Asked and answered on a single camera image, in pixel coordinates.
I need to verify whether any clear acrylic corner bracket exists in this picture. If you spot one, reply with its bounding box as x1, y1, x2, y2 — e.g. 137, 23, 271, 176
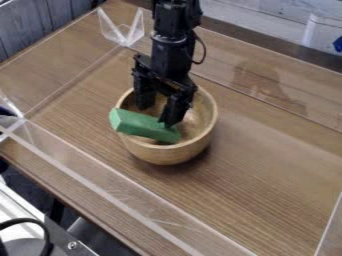
96, 8, 145, 47

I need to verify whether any brown wooden bowl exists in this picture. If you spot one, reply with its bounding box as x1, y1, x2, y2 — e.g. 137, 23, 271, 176
117, 88, 217, 165

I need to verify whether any grey metal bracket with screw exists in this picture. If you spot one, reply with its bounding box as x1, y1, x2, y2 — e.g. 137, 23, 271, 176
44, 217, 99, 256

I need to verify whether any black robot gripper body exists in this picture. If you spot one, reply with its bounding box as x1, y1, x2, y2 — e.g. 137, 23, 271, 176
132, 34, 197, 97

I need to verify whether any clear acrylic front wall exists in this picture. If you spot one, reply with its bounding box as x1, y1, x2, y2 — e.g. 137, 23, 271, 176
0, 88, 256, 256

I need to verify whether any green rectangular block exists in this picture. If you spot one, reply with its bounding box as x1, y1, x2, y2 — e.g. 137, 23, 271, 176
108, 108, 181, 144

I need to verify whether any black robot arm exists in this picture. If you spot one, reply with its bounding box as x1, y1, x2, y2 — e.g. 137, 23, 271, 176
132, 0, 204, 128

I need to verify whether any white container in background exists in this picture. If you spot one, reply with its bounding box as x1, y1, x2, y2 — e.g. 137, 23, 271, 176
302, 13, 342, 56

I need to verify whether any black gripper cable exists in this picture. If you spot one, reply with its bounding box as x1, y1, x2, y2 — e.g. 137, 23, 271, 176
191, 29, 208, 66

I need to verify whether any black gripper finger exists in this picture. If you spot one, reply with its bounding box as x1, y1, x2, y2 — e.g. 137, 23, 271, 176
133, 76, 156, 110
159, 93, 193, 128

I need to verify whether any black cable loop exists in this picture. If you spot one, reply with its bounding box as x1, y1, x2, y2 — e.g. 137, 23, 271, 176
0, 217, 54, 256

